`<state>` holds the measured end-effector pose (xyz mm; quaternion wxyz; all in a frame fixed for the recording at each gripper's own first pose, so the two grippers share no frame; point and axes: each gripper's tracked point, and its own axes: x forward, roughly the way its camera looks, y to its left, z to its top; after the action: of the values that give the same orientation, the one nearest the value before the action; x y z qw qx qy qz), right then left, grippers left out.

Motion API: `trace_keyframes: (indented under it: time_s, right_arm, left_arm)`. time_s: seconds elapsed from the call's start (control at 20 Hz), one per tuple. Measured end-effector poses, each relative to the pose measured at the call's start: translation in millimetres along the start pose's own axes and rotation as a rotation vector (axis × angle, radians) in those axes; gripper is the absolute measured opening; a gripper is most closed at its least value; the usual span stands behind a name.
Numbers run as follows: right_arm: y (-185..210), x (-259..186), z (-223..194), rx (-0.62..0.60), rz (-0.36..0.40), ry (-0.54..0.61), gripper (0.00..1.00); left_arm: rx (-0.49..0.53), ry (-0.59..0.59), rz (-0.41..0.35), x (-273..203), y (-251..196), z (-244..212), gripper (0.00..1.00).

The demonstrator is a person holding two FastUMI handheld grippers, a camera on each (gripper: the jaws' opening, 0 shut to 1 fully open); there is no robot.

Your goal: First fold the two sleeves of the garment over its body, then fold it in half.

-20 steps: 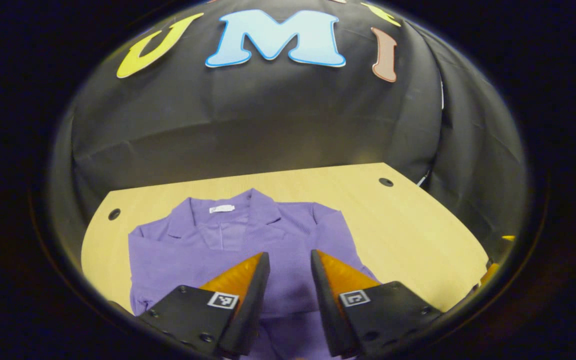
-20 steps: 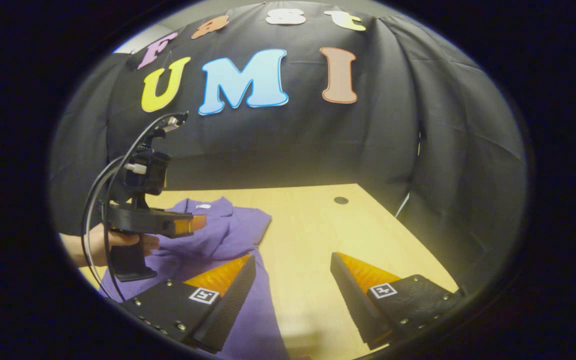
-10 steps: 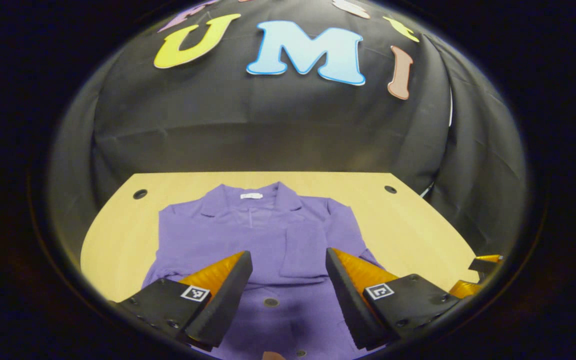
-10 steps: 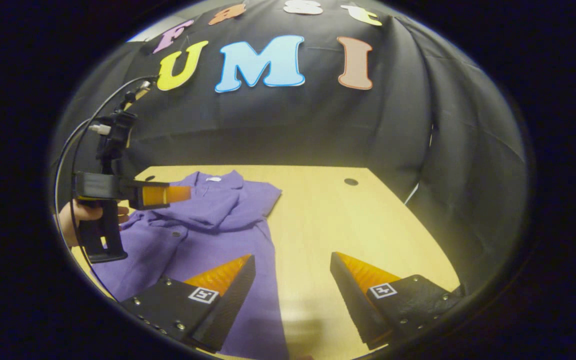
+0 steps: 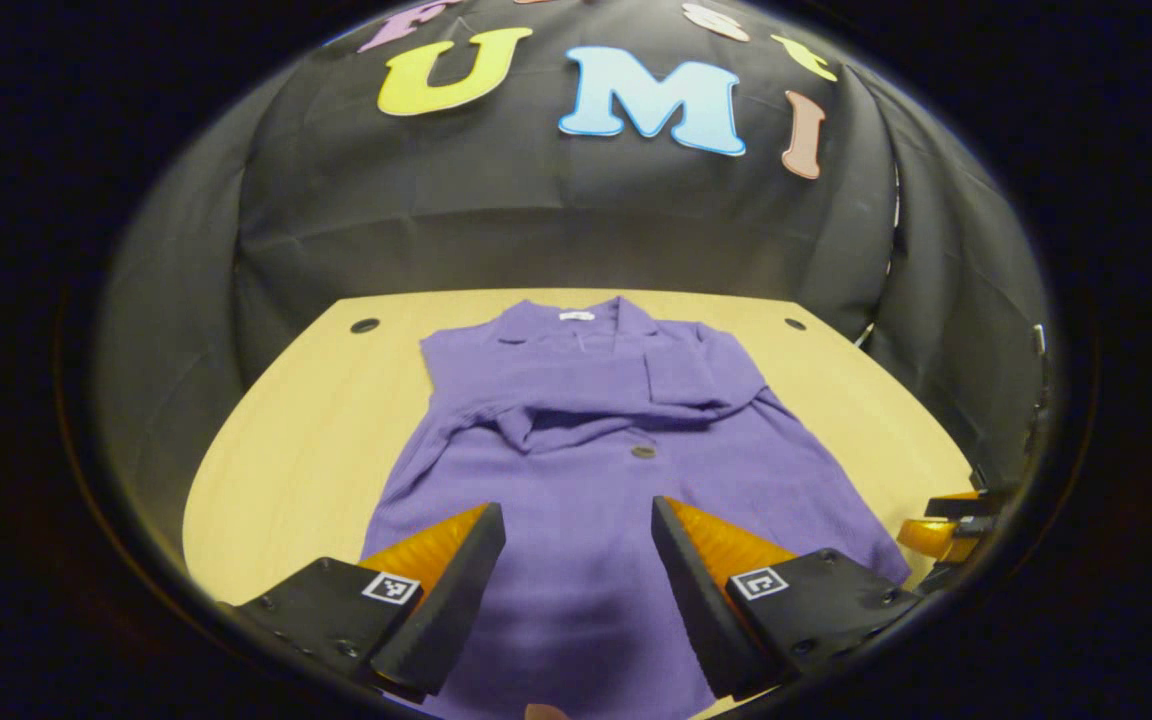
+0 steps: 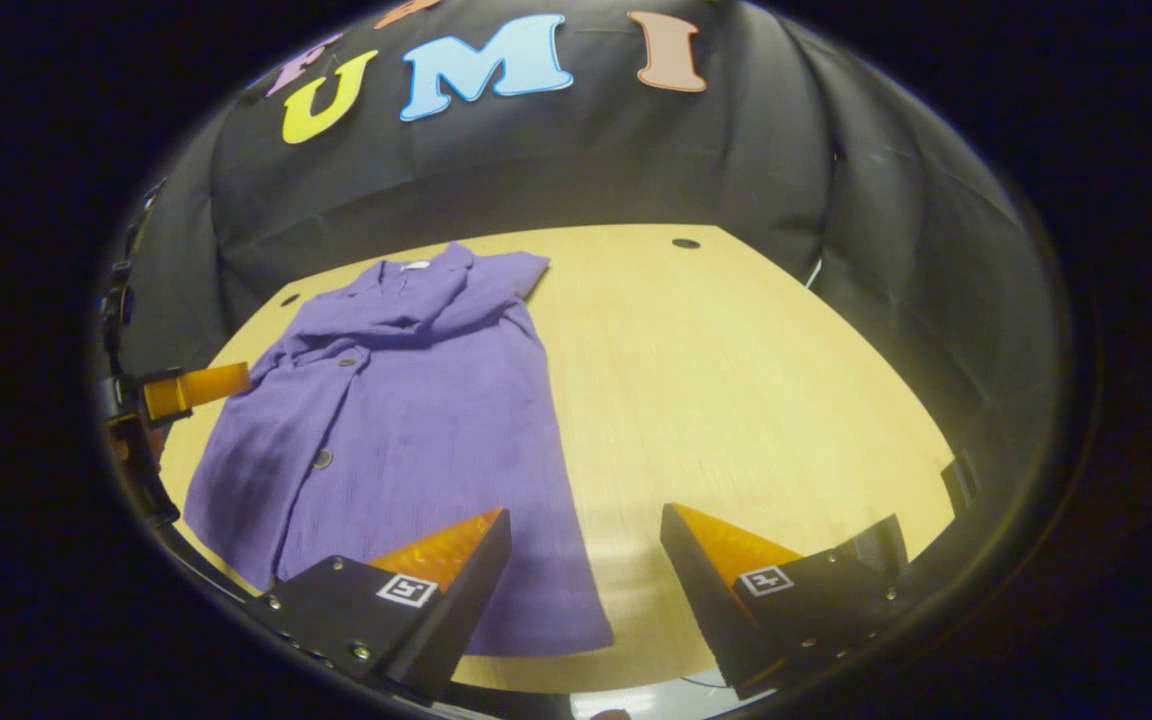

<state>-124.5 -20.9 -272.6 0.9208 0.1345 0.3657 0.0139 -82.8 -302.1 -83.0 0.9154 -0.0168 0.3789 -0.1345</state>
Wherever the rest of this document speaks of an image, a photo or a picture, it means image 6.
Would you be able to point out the black backdrop cloth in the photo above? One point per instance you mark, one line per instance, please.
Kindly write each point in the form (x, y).
(586, 160)

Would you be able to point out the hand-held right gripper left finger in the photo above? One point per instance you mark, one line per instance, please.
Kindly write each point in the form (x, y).
(456, 610)

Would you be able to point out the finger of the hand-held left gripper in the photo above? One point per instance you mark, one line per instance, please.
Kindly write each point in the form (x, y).
(211, 385)

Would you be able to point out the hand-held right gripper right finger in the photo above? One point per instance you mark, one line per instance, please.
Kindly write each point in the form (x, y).
(701, 600)

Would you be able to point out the purple button shirt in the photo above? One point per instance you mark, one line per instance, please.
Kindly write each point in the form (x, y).
(406, 430)

